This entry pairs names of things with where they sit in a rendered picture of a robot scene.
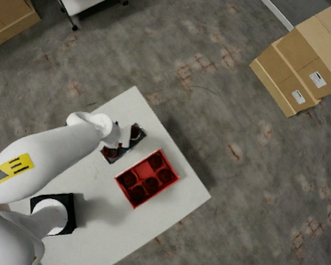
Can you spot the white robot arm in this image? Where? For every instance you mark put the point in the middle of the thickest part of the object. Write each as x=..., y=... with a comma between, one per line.
x=29, y=164

